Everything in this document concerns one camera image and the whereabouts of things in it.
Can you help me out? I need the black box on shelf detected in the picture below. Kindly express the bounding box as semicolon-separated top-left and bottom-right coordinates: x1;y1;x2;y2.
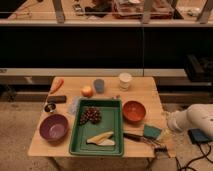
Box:
184;55;213;82

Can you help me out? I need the green plastic tray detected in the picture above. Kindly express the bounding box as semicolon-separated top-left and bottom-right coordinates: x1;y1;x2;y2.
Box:
69;99;124;156

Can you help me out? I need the light grey towel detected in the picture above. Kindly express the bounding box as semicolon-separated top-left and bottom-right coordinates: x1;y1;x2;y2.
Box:
67;96;80;115

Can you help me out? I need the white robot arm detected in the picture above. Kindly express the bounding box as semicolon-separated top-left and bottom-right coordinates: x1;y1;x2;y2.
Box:
167;104;213;139

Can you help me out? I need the blue grey cup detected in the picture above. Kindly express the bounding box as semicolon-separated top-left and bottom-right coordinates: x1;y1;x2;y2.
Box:
93;79;105;94

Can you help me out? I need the green sponge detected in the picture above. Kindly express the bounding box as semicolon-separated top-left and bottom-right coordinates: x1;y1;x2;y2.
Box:
143;125;162;139

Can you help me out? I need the purple bowl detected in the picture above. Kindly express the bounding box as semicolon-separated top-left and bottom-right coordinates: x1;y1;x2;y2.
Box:
39;114;69;142

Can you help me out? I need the black rectangular block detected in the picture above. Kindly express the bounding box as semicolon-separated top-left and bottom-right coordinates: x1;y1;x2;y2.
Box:
47;95;67;103

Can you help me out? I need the red yellow apple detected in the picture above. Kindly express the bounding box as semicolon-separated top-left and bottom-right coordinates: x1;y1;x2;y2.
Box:
81;86;93;98

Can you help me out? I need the orange carrot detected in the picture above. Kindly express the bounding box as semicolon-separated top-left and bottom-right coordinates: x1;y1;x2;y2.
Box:
49;78;64;94

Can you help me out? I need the blue foot pedal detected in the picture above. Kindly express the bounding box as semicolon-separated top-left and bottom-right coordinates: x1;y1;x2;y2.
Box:
188;129;212;144

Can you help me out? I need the black handled knife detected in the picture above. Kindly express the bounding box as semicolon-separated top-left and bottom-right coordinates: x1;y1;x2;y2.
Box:
123;133;161;146

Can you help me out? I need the black cable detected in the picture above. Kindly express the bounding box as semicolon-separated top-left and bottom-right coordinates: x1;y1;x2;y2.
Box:
174;142;213;171

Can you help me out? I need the small metal cup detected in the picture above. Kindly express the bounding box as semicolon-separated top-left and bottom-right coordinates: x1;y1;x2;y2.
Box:
44;103;56;113

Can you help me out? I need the orange bowl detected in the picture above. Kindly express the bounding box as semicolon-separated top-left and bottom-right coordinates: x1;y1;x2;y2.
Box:
122;101;146;123

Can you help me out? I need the wooden table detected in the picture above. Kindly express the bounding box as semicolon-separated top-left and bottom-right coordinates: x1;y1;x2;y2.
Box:
28;77;167;158

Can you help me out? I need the bunch of dark grapes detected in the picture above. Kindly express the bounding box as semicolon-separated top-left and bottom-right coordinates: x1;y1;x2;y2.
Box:
79;107;102;125

